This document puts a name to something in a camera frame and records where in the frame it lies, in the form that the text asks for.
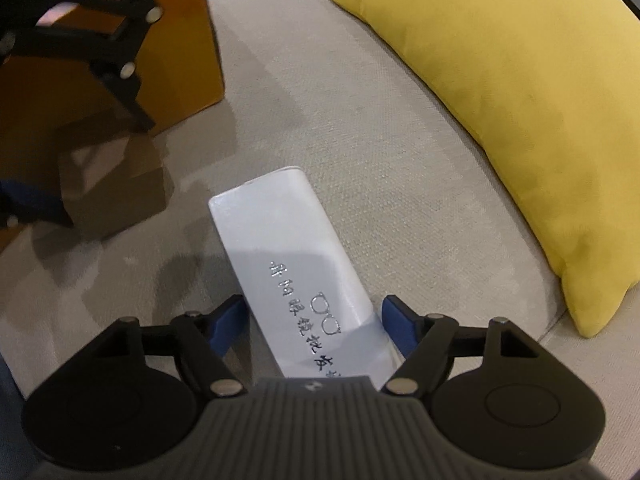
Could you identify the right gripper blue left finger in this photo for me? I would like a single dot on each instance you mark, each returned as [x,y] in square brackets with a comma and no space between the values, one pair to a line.
[227,323]

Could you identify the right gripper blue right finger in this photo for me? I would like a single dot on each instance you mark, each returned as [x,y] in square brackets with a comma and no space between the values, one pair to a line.
[404,326]

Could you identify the white glasses case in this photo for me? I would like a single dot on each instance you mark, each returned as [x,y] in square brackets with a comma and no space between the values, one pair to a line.
[304,293]

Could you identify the orange storage box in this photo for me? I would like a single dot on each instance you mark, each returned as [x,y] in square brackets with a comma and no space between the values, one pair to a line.
[81,73]

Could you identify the beige sofa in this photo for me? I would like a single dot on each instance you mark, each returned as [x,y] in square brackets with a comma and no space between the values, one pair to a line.
[414,201]

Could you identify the brown cardboard piece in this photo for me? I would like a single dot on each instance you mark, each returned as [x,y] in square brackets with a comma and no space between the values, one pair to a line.
[110,186]

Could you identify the yellow cushion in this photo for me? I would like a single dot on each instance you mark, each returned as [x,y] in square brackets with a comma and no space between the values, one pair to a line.
[550,91]

